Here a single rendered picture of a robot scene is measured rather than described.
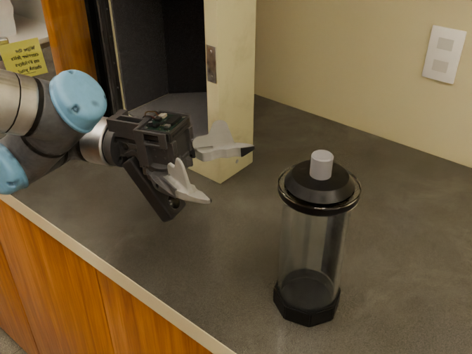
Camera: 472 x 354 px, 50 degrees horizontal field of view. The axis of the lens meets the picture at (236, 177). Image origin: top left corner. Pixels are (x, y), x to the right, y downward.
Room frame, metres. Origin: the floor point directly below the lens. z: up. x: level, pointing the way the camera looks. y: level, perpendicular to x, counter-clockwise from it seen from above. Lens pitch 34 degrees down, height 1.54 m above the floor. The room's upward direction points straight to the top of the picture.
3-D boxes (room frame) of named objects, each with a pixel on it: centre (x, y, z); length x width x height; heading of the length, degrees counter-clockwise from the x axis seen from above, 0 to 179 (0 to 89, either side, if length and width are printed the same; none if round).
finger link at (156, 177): (0.59, 0.10, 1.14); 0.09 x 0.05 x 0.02; 30
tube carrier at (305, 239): (0.54, -0.11, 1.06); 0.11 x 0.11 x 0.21
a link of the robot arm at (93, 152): (0.68, 0.20, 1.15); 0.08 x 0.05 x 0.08; 156
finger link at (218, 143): (0.66, 0.02, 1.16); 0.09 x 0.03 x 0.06; 102
